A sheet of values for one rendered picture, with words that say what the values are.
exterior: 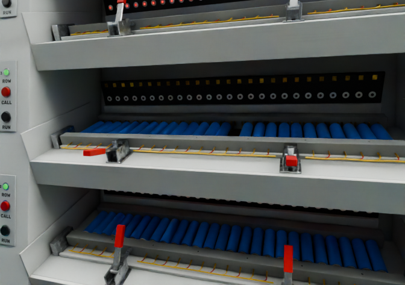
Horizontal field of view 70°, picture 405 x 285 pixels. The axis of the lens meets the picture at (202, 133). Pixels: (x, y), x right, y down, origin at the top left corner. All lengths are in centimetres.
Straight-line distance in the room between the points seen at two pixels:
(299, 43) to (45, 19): 44
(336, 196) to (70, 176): 40
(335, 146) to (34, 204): 50
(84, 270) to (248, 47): 45
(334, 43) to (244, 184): 22
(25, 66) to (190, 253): 42
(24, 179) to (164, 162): 25
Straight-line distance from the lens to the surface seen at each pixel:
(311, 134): 48
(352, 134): 49
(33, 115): 58
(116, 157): 49
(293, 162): 34
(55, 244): 62
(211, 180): 41
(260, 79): 55
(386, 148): 46
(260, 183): 40
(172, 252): 53
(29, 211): 59
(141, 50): 47
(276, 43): 42
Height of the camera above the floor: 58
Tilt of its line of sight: 1 degrees down
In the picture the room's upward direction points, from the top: 1 degrees clockwise
